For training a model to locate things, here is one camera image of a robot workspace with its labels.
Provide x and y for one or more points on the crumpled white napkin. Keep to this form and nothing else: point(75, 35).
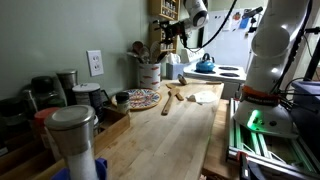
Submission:
point(203, 97)

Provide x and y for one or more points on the blue kettle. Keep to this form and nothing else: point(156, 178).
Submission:
point(206, 64)

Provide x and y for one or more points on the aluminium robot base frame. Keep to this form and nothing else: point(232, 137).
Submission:
point(277, 158)

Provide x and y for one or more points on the colourful ceramic plate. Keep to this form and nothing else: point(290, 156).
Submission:
point(141, 99)

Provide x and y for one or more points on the wooden spice rack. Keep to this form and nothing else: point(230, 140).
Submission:
point(163, 13)

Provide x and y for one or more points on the blue shaker base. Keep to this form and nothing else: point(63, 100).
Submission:
point(101, 169)

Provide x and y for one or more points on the wooden spice tray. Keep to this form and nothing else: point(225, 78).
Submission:
point(33, 162)

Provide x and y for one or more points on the white wall outlet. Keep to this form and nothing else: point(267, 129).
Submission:
point(94, 58)

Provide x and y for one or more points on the red-lid spice jar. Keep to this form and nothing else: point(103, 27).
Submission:
point(39, 119)

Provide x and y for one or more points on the steel pepper mill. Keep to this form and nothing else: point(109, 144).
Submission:
point(68, 79)

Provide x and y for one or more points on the white tissue paper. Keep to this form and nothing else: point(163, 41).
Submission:
point(173, 58)

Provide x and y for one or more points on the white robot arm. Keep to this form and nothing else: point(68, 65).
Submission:
point(274, 47)

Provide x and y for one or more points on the small dark-lid spice jar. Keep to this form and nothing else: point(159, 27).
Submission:
point(122, 99)

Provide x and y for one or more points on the wooden spatula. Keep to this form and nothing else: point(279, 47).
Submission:
point(167, 106)
point(175, 90)

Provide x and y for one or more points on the steel salt shaker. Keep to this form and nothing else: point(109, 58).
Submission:
point(72, 130)

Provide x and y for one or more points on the white red utensil holder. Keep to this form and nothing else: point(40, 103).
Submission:
point(149, 76)

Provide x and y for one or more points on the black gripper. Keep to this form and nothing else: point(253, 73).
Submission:
point(171, 30)

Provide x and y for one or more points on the blue tissue box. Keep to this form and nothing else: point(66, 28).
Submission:
point(173, 70)

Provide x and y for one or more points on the steel spoon in holder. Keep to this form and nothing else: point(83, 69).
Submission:
point(141, 51)

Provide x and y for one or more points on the white stove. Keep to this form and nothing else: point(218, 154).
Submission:
point(233, 78)

